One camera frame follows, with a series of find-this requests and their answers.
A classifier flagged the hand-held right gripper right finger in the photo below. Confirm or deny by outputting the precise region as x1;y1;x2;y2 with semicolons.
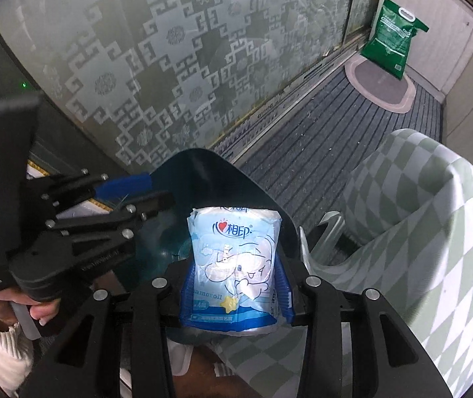
276;255;455;398

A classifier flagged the white kitchen cabinet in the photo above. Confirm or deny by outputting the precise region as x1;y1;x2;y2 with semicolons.
381;0;473;104

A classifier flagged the striped grey floor mat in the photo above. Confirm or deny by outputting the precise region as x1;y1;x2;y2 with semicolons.
212;64;443;260

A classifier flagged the white table leg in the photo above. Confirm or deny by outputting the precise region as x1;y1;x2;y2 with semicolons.
300;211;358;267

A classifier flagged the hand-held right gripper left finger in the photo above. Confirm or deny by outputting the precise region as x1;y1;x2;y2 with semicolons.
18;257;192;398

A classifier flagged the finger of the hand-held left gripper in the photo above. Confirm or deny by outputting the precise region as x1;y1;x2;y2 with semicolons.
45;190;176;241
25;170;153;210

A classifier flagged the blue white tissue packet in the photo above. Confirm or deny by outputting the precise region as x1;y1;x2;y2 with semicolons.
179;205;292;336

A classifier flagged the patterned glass sliding door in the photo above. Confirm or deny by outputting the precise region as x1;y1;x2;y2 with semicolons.
0;0;388;168

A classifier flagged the oval grey floor mat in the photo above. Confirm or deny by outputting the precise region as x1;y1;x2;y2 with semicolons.
344;57;415;114

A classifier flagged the green rice bag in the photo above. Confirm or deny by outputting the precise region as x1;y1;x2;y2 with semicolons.
360;0;430;81

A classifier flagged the green white checkered tablecloth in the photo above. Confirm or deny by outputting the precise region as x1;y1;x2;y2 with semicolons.
217;128;473;398

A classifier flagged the teal trash bin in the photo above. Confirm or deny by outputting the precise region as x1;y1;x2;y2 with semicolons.
114;148;305;346

